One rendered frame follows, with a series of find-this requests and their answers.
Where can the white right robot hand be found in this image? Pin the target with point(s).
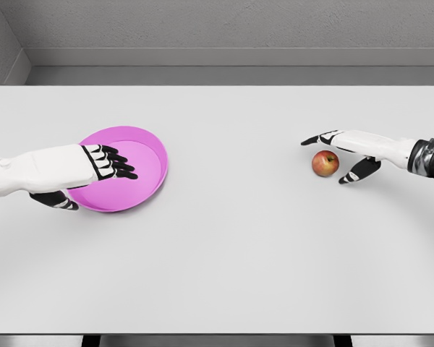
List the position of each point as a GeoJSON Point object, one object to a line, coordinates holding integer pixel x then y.
{"type": "Point", "coordinates": [361, 142]}

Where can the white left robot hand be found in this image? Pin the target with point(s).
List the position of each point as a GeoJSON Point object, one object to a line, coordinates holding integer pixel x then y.
{"type": "Point", "coordinates": [61, 166]}

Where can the red yellow apple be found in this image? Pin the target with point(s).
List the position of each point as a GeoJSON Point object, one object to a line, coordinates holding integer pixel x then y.
{"type": "Point", "coordinates": [325, 163]}

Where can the pink round plate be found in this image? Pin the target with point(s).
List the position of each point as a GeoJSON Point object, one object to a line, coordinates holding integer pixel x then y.
{"type": "Point", "coordinates": [148, 162]}

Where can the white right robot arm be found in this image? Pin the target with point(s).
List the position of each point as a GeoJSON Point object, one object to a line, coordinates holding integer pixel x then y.
{"type": "Point", "coordinates": [425, 157]}

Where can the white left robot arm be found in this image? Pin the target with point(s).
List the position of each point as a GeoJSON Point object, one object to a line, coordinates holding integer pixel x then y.
{"type": "Point", "coordinates": [1, 175]}

